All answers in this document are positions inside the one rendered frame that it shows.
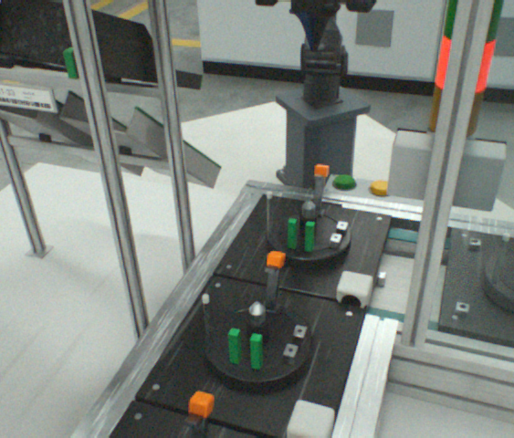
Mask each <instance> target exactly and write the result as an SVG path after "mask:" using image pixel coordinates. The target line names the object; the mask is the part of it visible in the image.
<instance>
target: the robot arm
mask: <svg viewBox="0 0 514 438"><path fill-rule="evenodd" d="M278 1H281V2H291V9H290V10H289V12H290V13H291V14H293V15H295V16H296V17H297V18H298V19H299V21H300V23H301V25H302V27H303V30H304V33H305V39H304V43H302V44H301V50H300V70H301V74H306V80H304V90H303V95H302V96H301V98H302V99H304V100H305V101H307V102H308V104H310V106H312V107H313V108H314V109H322V108H326V107H329V106H333V104H337V103H341V102H342V99H341V98H339V89H340V76H343V74H347V73H348V67H349V53H348V51H347V49H346V45H343V35H342V34H341V32H340V30H339V28H338V26H337V23H336V20H337V19H336V16H337V12H338V11H340V10H341V5H346V8H347V10H348V11H349V12H356V13H369V12H371V10H372V9H373V6H374V5H375V4H376V2H377V0H255V5H258V6H271V7H273V6H274V5H275V4H276V3H277V2H278ZM338 64H340V65H338Z"/></svg>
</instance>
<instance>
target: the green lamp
mask: <svg viewBox="0 0 514 438"><path fill-rule="evenodd" d="M456 6H457V0H448V7H447V12H446V24H445V30H444V36H445V37H446V38H447V39H449V41H450V40H451V39H452V34H453V28H454V23H455V16H456Z"/></svg>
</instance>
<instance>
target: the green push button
mask: <svg viewBox="0 0 514 438"><path fill-rule="evenodd" d="M355 183H356V180H355V179H354V178H353V177H351V176H349V175H339V176H337V177H336V178H335V179H334V185H335V186H336V187H338V188H340V189H351V188H353V187H354V186H355Z"/></svg>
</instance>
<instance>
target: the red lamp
mask: <svg viewBox="0 0 514 438"><path fill-rule="evenodd" d="M450 46H451V40H450V41H449V39H447V38H446V37H445V36H442V43H441V48H440V55H439V60H438V67H437V73H436V79H435V83H436V85H437V86H438V87H440V88H441V89H443V86H444V80H445V74H446V69H447V63H448V58H449V51H450Z"/></svg>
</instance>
